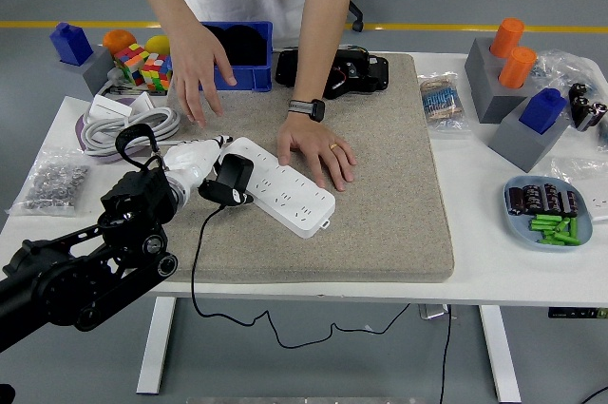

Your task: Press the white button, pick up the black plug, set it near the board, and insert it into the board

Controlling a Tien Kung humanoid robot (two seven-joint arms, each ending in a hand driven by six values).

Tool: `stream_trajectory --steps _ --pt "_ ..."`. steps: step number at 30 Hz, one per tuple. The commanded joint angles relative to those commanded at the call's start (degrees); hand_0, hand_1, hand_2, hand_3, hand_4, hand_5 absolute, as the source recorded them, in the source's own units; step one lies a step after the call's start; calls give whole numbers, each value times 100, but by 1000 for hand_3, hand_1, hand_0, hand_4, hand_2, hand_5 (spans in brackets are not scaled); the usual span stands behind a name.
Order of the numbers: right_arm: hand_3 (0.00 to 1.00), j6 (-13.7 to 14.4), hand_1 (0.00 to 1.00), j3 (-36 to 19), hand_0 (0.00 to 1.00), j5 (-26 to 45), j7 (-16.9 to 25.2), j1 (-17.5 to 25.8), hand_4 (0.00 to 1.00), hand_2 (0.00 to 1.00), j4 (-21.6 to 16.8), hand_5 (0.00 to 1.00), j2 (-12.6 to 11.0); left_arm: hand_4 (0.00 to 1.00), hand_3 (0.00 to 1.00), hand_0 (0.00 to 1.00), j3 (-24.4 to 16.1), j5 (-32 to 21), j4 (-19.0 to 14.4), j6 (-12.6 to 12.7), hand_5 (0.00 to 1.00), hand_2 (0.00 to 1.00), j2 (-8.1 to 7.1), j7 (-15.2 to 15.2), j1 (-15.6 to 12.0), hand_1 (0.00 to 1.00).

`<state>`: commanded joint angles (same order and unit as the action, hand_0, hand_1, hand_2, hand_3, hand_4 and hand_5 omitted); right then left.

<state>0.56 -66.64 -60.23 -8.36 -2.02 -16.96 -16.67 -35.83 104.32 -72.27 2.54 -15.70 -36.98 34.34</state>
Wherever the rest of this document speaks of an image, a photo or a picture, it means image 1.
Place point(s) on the person's right hand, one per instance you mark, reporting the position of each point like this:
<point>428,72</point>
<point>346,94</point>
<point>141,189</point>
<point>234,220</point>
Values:
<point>195,66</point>

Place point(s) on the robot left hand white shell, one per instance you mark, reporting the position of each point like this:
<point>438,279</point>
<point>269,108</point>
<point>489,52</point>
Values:
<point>190,164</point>

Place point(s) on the person's left hand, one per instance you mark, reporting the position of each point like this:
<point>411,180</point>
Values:
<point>316,147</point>

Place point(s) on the black plug adapter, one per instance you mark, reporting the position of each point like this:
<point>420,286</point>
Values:
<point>235,171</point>

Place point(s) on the white power strip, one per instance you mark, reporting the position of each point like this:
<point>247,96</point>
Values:
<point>294,204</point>

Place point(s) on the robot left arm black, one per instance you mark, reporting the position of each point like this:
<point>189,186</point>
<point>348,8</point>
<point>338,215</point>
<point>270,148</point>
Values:
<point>62,290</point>

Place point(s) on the person's left forearm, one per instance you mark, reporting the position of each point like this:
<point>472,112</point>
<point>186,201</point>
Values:
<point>323,43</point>

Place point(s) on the black wrist watch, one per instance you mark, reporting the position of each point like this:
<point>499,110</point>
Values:
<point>314,110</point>

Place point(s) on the colourful puzzle cube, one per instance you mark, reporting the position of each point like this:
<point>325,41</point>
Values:
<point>154,73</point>
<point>130,62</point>

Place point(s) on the yellow ball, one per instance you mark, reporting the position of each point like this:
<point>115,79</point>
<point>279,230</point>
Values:
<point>158,44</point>

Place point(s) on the black cloth pouch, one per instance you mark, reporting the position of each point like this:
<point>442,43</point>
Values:
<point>247,45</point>

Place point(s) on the blue plastic bin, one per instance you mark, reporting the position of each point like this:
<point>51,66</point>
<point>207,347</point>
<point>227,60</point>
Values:
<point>252,78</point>

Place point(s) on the orange ball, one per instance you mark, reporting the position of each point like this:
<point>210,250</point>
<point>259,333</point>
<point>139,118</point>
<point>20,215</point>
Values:
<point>118,40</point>

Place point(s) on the grey-brown mat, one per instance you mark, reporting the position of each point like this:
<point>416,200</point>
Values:
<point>380,209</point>

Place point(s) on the black mechanical device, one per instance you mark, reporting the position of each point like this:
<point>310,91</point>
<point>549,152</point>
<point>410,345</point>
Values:
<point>370,73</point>

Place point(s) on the small white box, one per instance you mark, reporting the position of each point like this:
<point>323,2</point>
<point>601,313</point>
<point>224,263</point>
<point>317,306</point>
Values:
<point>109,107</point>

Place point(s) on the grey square block holder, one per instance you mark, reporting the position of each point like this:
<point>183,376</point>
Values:
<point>518,142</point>
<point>95,73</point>

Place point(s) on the blue plastic block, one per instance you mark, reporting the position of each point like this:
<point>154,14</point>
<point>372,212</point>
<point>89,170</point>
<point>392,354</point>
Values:
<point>71,45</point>
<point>542,111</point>

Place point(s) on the clear bag of resistors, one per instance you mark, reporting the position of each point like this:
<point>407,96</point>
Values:
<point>442,104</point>

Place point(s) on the clear bag of metal nuts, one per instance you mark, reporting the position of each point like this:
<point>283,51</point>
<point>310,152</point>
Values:
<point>52,183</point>

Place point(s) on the black office chair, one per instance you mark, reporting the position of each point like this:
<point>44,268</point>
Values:
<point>356,9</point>

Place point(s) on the grey two-hole block holder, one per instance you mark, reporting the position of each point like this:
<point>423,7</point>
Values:
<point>480,81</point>

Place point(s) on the white table leg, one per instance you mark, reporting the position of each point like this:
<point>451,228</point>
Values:
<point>501,361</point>
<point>152,366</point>

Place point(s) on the black cylindrical capacitor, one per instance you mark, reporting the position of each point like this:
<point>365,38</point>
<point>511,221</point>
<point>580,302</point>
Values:
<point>533,198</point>
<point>551,197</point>
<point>515,200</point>
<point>569,203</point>

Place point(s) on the orange cylinder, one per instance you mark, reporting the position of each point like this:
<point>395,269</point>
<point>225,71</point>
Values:
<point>517,66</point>
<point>507,38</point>

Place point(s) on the light blue plate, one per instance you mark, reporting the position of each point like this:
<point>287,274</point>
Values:
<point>518,228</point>

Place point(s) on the green battery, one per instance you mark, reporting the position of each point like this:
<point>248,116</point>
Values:
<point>573,228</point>
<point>561,225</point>
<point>546,223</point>
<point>563,238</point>
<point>551,242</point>
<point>544,227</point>
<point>556,234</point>
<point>545,218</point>

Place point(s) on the clear bag of hardware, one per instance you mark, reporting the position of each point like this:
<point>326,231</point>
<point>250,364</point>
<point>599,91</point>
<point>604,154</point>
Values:
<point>560,66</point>

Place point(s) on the empty clear plastic bag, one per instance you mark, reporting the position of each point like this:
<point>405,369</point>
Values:
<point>579,168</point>

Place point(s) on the bag of large black capacitors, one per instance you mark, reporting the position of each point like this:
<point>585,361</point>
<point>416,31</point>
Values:
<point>582,104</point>

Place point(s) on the small white zip bag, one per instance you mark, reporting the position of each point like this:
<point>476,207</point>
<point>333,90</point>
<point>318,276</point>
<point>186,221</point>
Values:
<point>599,206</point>

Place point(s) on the black table control panel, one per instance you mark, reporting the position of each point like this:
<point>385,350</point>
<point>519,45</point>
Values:
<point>570,313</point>

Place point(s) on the small white wall plug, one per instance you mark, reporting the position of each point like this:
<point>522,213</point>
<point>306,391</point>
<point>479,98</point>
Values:
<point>115,77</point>

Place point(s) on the metal bracket under table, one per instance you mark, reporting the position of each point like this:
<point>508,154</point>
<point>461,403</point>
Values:
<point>434,310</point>

